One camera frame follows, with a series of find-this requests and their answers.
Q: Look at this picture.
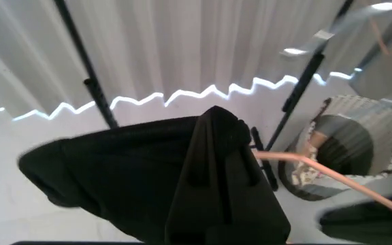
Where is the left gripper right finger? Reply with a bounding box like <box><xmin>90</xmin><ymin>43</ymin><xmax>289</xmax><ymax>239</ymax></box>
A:
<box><xmin>223</xmin><ymin>105</ymin><xmax>291</xmax><ymax>245</ymax></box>

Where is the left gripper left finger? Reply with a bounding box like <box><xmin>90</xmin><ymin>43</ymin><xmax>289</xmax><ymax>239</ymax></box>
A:
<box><xmin>164</xmin><ymin>105</ymin><xmax>225</xmax><ymax>245</ymax></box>

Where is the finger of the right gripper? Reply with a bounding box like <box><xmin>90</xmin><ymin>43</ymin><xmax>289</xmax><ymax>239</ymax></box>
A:
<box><xmin>320</xmin><ymin>200</ymin><xmax>392</xmax><ymax>244</ymax></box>

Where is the black t-shirt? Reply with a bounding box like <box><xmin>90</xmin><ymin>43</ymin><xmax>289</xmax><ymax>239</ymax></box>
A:
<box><xmin>18</xmin><ymin>105</ymin><xmax>252</xmax><ymax>245</ymax></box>

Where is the white laundry basket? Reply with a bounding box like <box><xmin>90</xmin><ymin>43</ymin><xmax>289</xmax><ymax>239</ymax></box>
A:
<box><xmin>277</xmin><ymin>94</ymin><xmax>392</xmax><ymax>201</ymax></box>

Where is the black clothes rack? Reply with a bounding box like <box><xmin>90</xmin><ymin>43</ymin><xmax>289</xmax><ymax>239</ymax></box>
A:
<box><xmin>53</xmin><ymin>0</ymin><xmax>353</xmax><ymax>191</ymax></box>

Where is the white curtain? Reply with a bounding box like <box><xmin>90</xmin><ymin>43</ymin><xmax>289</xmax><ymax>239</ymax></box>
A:
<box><xmin>0</xmin><ymin>0</ymin><xmax>353</xmax><ymax>118</ymax></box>

